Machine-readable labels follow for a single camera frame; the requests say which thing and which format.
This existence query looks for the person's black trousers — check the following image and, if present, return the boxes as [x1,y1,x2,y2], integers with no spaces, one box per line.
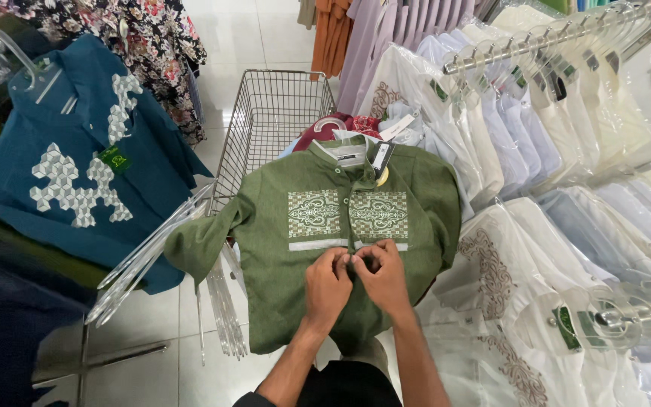
[233,362,403,407]

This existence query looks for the wire mesh basket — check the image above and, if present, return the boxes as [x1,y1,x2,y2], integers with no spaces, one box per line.
[208,69,338,216]

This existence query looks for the white hang tag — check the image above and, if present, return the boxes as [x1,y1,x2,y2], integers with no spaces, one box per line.
[379,113,420,142]

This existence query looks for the rack of floral garments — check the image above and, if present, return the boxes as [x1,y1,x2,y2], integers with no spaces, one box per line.
[0,0,209,147]

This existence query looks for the dark green garment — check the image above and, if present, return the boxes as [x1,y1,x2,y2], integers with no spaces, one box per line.
[0,116,113,290]

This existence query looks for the bundle of clear plastic hangers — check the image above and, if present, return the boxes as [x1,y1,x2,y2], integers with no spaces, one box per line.
[85,181,248,367]

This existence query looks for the person's right hand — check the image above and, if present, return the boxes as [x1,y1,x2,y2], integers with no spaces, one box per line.
[350,239,413,318]

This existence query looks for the person's left hand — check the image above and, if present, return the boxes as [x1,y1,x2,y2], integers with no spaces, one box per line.
[304,247,355,330]

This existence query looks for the lower rack of white shirts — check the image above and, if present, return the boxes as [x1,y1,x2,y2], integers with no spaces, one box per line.
[416,164,651,407]

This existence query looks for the teal shirt with geometric print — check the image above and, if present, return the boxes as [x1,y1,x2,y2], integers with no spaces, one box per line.
[0,35,213,295]

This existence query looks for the rack of white bagged shirts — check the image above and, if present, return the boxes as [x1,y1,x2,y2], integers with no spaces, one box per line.
[357,0,651,199]

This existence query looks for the maroon shirt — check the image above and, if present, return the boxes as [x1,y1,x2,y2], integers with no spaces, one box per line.
[293,112,384,152]

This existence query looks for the rack of orange and lilac garments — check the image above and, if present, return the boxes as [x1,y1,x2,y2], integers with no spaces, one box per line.
[297,0,498,116]

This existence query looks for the green embroidered shirt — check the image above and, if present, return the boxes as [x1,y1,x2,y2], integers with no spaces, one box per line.
[164,135,463,356]

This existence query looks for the black hang tag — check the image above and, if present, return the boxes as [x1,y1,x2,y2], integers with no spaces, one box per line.
[368,141,396,179]

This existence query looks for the navy garment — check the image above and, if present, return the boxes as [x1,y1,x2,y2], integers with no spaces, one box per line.
[0,226,98,407]

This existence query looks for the clear plastic hanger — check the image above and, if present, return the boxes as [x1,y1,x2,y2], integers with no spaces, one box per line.
[0,25,78,114]

